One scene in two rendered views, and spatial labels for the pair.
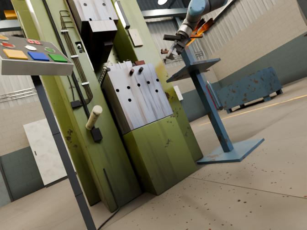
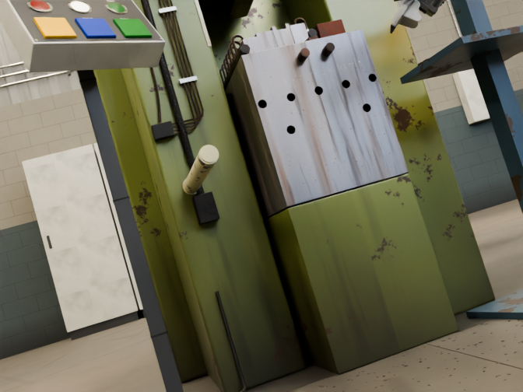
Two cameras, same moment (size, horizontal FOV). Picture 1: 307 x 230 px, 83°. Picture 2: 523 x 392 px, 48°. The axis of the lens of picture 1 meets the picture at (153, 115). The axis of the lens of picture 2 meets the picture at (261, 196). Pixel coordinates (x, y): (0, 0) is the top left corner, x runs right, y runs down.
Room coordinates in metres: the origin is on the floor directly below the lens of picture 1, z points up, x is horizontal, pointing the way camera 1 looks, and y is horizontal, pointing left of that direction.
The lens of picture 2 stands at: (-0.39, -0.17, 0.39)
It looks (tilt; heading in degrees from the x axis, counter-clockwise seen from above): 5 degrees up; 15
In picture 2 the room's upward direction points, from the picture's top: 17 degrees counter-clockwise
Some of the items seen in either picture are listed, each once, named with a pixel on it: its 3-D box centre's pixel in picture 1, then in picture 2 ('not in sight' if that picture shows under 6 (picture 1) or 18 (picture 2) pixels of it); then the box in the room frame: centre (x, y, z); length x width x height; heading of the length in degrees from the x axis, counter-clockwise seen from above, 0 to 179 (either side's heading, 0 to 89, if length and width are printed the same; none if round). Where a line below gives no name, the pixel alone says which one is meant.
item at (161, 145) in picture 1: (150, 153); (341, 272); (1.51, 0.15, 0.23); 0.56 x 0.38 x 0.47; 29
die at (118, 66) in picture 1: (114, 78); (261, 65); (1.47, 0.19, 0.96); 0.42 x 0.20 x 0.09; 29
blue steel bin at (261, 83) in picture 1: (247, 91); not in sight; (4.62, -2.56, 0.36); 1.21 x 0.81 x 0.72; 32
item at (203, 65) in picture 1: (193, 70); (483, 50); (1.45, -0.46, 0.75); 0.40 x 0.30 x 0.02; 125
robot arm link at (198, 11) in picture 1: (197, 9); not in sight; (1.00, -0.49, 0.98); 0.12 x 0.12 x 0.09; 87
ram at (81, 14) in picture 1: (94, 17); not in sight; (1.49, 0.15, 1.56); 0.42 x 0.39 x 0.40; 29
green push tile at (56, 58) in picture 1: (57, 58); (131, 29); (0.95, 0.38, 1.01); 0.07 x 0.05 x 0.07; 144
